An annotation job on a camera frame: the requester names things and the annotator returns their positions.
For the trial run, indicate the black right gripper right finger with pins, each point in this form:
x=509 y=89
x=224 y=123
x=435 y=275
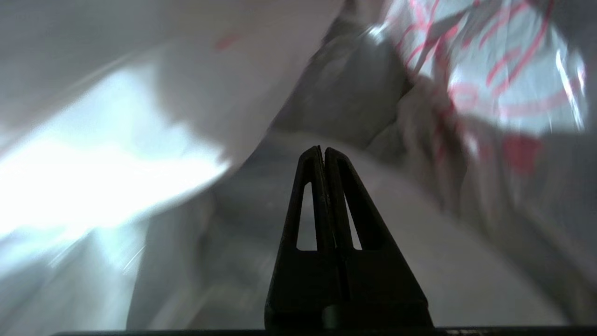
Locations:
x=382 y=280

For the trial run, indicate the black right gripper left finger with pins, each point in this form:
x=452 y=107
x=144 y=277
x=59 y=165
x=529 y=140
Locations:
x=298 y=280

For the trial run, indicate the white liner bag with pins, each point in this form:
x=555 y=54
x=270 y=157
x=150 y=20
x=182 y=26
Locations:
x=140 y=163

